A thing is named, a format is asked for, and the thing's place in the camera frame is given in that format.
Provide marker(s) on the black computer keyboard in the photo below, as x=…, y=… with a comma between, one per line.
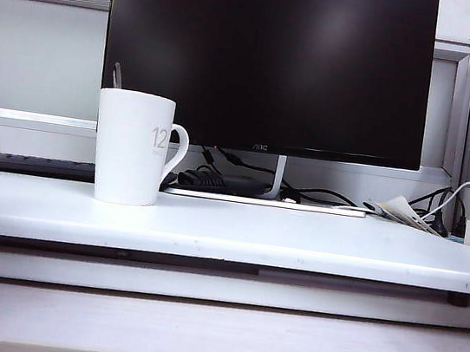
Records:
x=22, y=163

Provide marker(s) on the metal spoon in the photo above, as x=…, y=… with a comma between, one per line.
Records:
x=117, y=76

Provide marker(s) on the black power adapter brick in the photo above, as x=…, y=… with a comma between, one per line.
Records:
x=217, y=181

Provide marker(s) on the folded paper booklet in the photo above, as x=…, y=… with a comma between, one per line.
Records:
x=397, y=206

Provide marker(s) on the silver monitor stand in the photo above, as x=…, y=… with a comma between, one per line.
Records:
x=279, y=178

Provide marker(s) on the black AOC computer monitor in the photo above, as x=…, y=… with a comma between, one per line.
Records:
x=269, y=58

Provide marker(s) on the white raised desk board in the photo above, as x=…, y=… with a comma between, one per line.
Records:
x=253, y=231

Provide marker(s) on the white mug with number print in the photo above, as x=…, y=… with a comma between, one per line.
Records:
x=129, y=148

